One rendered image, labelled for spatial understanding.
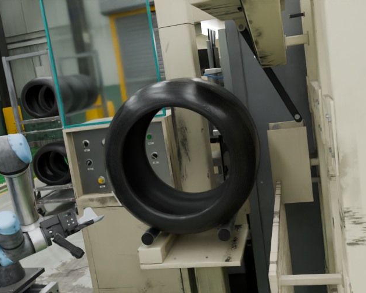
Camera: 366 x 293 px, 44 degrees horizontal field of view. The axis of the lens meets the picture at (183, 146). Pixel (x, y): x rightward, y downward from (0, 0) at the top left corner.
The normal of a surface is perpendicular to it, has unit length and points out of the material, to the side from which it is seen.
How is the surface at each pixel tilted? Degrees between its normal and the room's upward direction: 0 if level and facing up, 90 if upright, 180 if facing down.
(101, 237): 90
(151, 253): 90
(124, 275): 90
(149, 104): 80
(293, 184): 90
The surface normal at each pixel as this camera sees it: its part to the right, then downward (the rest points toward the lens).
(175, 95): -0.22, 0.01
